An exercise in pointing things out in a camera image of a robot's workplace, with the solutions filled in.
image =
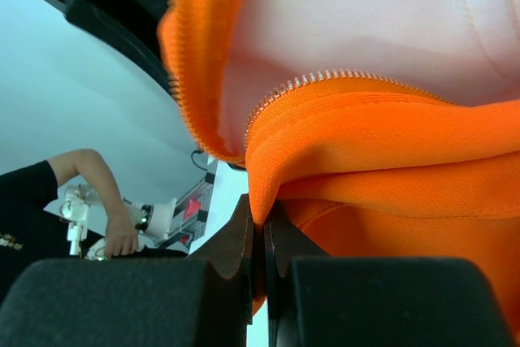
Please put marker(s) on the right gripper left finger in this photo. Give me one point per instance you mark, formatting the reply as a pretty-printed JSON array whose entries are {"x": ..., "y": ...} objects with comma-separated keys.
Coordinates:
[{"x": 202, "y": 300}]

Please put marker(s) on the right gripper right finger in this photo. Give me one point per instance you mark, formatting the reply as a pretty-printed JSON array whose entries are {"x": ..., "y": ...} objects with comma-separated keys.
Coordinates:
[{"x": 316, "y": 299}]

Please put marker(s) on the orange zip-up jacket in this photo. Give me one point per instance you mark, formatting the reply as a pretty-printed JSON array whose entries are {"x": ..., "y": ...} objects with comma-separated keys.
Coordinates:
[{"x": 384, "y": 128}]

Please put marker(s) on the operator forearm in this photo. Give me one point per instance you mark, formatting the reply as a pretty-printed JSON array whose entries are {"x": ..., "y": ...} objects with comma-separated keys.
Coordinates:
[{"x": 91, "y": 166}]

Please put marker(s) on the operator hand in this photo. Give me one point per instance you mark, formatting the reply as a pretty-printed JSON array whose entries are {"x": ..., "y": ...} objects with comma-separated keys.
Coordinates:
[{"x": 121, "y": 234}]

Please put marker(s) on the operator black shirt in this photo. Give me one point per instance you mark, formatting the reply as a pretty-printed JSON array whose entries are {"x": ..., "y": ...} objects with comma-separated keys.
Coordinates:
[{"x": 29, "y": 233}]

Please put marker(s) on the aluminium frame with red part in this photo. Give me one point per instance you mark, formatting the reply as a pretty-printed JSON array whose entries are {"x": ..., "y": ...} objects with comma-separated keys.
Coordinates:
[{"x": 192, "y": 210}]

